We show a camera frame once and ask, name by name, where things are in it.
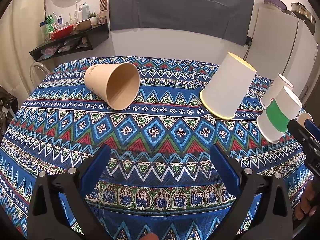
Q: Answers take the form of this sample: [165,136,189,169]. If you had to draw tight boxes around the white refrigerator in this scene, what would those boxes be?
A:
[246,3,319,100]

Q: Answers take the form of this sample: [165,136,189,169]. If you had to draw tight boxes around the purple bowl on fridge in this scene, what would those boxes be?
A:
[264,0,287,10]

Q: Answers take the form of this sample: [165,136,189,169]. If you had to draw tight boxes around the dark bag on chair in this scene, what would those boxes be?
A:
[0,87,18,140]

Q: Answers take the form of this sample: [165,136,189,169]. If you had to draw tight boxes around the metal pot on fridge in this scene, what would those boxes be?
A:
[291,2,316,35]

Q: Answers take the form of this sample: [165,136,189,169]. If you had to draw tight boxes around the brown kraft paper cup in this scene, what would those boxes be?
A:
[84,62,140,111]

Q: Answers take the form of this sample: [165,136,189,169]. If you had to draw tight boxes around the beige curtain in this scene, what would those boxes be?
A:
[1,0,44,103]

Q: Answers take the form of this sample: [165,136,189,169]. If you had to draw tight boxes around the red tray on shelf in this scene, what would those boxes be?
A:
[50,25,73,40]

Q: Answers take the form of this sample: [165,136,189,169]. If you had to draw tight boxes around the transparent chair back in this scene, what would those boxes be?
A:
[29,62,50,88]

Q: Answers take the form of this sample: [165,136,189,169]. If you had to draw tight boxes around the green plastic bottle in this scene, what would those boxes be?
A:
[46,15,57,33]

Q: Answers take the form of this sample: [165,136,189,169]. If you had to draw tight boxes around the black wall shelf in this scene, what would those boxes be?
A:
[29,23,109,62]

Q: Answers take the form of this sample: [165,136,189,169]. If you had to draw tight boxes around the blue patterned tablecloth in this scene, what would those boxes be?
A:
[1,56,312,239]

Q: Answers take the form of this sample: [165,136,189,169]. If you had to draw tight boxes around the black power cable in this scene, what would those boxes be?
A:
[241,36,252,62]

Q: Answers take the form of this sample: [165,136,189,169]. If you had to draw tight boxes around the orange and white paper cup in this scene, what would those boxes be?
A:
[297,112,313,127]

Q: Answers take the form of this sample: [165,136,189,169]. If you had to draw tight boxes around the small potted plant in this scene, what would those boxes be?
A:
[89,12,98,26]

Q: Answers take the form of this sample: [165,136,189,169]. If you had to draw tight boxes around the white cup green band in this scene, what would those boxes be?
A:
[257,87,302,144]

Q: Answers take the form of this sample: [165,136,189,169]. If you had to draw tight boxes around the white cup pink hearts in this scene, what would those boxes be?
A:
[260,73,293,109]

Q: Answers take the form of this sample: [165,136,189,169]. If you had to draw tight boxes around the wooden brush on wall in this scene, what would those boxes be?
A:
[99,0,108,12]

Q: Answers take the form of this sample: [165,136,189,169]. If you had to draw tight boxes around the beige mug on shelf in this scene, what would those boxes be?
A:
[74,19,91,31]

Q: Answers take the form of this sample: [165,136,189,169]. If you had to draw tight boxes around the white cup yellow rim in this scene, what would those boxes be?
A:
[200,53,257,120]

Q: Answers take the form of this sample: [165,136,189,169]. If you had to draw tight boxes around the person's right hand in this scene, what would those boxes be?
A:
[295,177,319,220]

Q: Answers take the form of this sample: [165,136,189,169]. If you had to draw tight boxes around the white pump bottle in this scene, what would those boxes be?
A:
[81,2,90,21]

